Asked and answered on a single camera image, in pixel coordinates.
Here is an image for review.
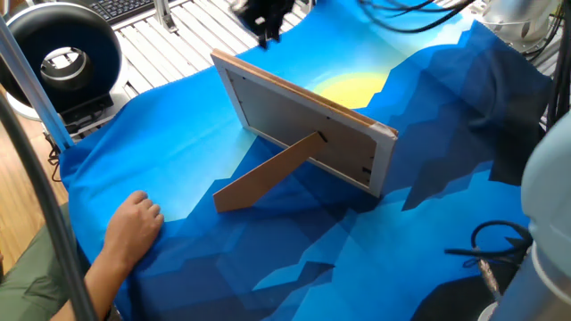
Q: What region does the bare human forearm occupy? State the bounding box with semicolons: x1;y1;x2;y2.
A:
48;249;136;321

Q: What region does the black ring light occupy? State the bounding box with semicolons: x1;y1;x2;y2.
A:
0;2;131;135

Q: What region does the black keyboard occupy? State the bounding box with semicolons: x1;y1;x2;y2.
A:
82;0;178;25

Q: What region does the green trouser leg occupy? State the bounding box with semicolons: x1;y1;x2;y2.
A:
0;202;91;321

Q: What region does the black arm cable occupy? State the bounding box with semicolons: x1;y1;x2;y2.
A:
356;0;476;35

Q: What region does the blue landscape print cloth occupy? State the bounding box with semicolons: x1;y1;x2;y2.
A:
59;0;554;321

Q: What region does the small aluminium bracket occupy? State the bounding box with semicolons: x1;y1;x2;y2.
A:
153;0;180;34

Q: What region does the black hanging cable bunch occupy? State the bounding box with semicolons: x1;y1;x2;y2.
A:
545;0;571;131

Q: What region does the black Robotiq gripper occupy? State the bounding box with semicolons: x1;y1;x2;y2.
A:
229;0;296;50

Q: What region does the thick black hose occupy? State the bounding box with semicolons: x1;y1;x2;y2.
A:
0;91;100;321

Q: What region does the wooden picture frame with stand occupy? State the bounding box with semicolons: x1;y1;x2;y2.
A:
210;47;399;214

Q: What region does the black base cable loop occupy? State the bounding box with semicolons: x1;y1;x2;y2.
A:
444;219;534;269

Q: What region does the silver aluminium post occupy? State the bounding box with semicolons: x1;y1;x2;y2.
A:
0;15;75;153

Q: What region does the bare human hand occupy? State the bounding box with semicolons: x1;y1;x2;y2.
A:
101;190;166;269

